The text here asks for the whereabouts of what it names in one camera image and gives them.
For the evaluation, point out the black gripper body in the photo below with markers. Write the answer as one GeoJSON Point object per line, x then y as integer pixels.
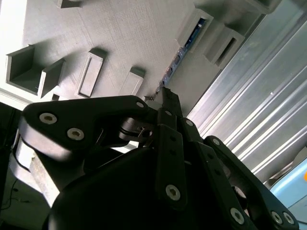
{"type": "Point", "coordinates": [115, 198]}

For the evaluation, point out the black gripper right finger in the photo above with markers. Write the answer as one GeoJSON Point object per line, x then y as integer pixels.
{"type": "Point", "coordinates": [208, 155]}

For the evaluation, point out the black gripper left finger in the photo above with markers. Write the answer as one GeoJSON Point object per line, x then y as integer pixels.
{"type": "Point", "coordinates": [72, 115]}

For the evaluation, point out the dark RAM stick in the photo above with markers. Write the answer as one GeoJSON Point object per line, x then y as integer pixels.
{"type": "Point", "coordinates": [177, 60]}

